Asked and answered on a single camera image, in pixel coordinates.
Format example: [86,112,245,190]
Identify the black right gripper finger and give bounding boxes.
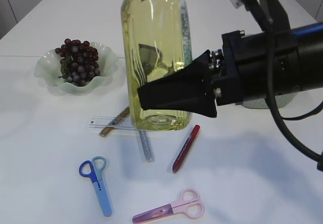
[137,50,217,118]

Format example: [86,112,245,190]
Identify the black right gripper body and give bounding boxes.
[212,31,252,106]

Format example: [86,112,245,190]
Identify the yellow tea bottle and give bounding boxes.
[121,0,192,131]

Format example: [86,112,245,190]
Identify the purple artificial grape bunch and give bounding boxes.
[55,38,100,87]

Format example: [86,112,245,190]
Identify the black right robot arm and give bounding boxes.
[137,0,322,118]

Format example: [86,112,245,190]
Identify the red glitter pen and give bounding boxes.
[172,125,200,174]

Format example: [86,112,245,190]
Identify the green woven plastic basket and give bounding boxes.
[241,94,297,110]

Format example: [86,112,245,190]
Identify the gold glitter pen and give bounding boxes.
[99,107,130,137]

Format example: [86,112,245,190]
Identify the clear plastic ruler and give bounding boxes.
[88,116,137,130]

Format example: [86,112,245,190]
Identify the silver glitter pen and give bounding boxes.
[139,130,154,162]

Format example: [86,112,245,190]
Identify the pink scissors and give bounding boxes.
[132,189,205,223]

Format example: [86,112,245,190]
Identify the blue scissors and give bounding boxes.
[79,156,113,217]

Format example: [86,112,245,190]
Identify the green wavy glass bowl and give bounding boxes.
[34,38,119,93]

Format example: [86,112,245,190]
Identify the black cable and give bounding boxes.
[259,0,323,172]

